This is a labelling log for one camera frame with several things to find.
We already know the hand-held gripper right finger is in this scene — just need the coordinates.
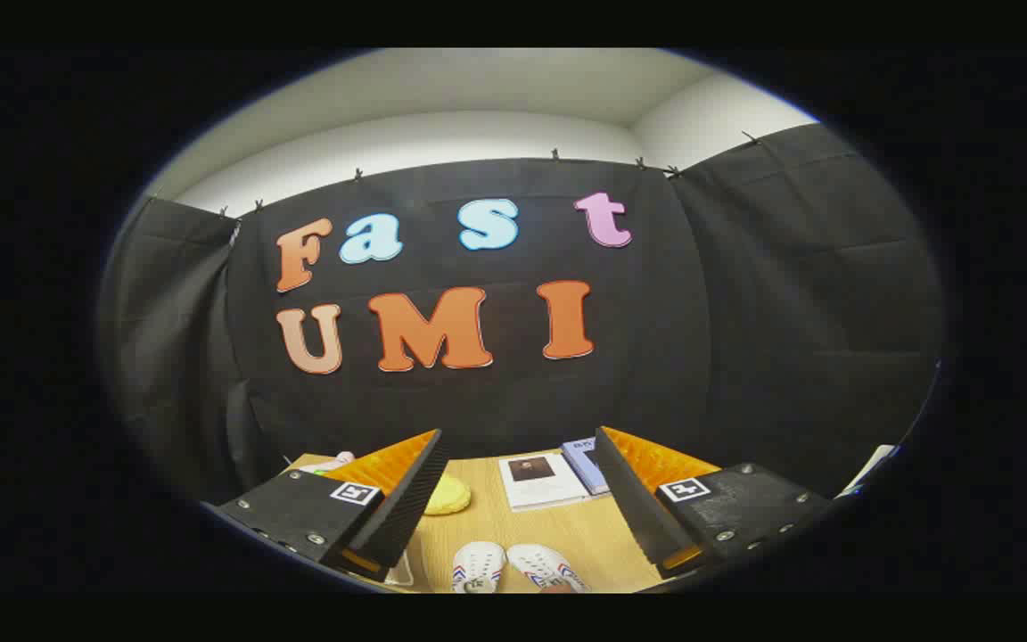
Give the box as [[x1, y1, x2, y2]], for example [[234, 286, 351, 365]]
[[594, 426, 835, 579]]

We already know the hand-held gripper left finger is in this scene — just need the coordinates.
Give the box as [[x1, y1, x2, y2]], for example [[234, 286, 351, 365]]
[[218, 429, 446, 583]]

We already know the white canvas shoe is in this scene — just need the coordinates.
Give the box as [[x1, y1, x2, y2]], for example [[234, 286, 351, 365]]
[[451, 541, 507, 594], [506, 544, 592, 594]]

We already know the blue book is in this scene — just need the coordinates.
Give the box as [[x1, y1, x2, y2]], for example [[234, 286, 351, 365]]
[[562, 437, 611, 497]]

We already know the white book with dark photo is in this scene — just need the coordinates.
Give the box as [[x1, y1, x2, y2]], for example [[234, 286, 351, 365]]
[[498, 453, 590, 512]]

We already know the pink and green plush toy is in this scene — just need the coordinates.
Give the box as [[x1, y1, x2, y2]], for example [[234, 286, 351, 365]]
[[298, 451, 357, 474]]

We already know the yellow plush bun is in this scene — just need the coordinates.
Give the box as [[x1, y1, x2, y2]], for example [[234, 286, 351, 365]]
[[424, 474, 472, 516]]

